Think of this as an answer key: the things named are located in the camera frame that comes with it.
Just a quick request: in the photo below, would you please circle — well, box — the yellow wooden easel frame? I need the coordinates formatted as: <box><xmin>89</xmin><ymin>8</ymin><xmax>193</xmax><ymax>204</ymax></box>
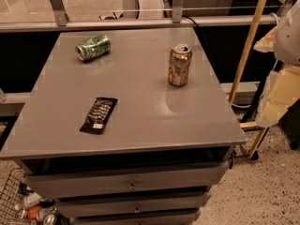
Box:
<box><xmin>228</xmin><ymin>0</ymin><xmax>274</xmax><ymax>160</ymax></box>

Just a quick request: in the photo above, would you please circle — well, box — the wire basket with bottles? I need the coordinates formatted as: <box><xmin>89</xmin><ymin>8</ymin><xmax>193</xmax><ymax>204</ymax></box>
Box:
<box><xmin>0</xmin><ymin>168</ymin><xmax>68</xmax><ymax>225</ymax></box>

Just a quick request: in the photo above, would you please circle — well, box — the green crushed soda can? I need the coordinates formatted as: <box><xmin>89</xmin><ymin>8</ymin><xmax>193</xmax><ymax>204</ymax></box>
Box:
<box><xmin>75</xmin><ymin>34</ymin><xmax>111</xmax><ymax>61</ymax></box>

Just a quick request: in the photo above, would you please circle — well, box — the grey drawer cabinet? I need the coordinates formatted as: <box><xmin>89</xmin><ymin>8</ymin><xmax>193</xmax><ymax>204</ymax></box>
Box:
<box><xmin>1</xmin><ymin>28</ymin><xmax>246</xmax><ymax>225</ymax></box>

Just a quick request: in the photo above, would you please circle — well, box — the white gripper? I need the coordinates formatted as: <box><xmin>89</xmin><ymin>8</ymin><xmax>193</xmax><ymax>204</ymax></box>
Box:
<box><xmin>253</xmin><ymin>0</ymin><xmax>300</xmax><ymax>128</ymax></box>

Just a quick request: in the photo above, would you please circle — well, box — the metal railing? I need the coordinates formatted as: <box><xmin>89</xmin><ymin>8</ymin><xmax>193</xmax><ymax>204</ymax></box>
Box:
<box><xmin>0</xmin><ymin>0</ymin><xmax>295</xmax><ymax>33</ymax></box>

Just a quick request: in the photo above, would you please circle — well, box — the orange soda can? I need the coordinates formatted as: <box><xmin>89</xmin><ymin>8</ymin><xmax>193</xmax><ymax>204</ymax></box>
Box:
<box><xmin>168</xmin><ymin>44</ymin><xmax>192</xmax><ymax>87</ymax></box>

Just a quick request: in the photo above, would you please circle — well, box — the black rxbar chocolate wrapper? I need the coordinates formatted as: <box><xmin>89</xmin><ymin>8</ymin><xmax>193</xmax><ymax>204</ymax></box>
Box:
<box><xmin>80</xmin><ymin>97</ymin><xmax>118</xmax><ymax>135</ymax></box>

